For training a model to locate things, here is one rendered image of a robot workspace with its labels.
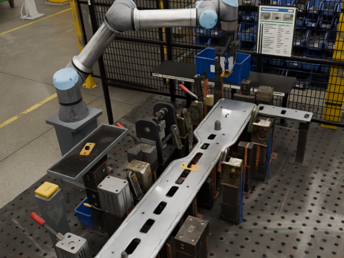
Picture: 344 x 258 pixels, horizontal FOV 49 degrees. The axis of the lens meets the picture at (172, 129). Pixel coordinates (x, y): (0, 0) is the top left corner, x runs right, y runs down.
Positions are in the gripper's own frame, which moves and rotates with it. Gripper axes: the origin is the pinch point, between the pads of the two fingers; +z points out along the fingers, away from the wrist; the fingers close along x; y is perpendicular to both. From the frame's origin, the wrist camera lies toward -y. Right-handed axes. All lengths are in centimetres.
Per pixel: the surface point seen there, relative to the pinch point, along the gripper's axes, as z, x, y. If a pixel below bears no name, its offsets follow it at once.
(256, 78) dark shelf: 23, -2, 45
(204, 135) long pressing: 26.9, 3.2, -20.8
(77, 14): 34, 241, 165
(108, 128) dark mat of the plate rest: 11, 35, -54
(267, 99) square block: 24.5, -15.3, 24.1
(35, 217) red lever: 15, 28, -106
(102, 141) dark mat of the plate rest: 11, 31, -63
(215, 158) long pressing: 27.3, -8.8, -35.4
